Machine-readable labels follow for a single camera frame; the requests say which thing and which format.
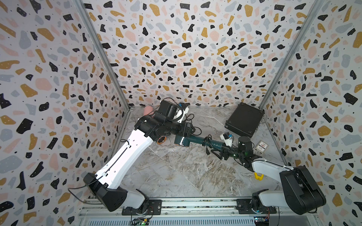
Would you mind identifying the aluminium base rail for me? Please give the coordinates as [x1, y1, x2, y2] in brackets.
[77, 197, 322, 226]

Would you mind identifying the green hair dryer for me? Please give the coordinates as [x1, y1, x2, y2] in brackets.
[157, 136, 167, 145]
[174, 135, 241, 160]

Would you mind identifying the green circuit board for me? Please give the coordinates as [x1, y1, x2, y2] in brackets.
[132, 218, 150, 226]

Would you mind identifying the small card box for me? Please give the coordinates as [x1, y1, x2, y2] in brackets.
[255, 141, 269, 153]

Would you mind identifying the pink hair dryer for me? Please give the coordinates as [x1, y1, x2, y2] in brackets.
[143, 106, 154, 116]

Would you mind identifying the black case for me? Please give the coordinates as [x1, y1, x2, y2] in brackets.
[225, 103, 265, 138]

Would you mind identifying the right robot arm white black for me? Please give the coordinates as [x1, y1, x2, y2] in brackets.
[204, 137, 326, 215]

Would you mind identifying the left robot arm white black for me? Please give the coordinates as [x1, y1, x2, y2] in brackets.
[84, 115, 195, 214]

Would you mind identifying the yellow triangular plastic piece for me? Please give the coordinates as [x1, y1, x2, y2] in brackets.
[254, 172, 264, 181]

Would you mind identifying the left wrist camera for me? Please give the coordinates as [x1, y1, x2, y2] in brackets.
[154, 100, 189, 123]

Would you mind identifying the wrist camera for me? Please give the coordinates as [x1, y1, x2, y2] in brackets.
[220, 132, 234, 147]
[154, 100, 189, 123]

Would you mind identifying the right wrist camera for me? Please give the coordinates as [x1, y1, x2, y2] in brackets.
[220, 132, 234, 147]

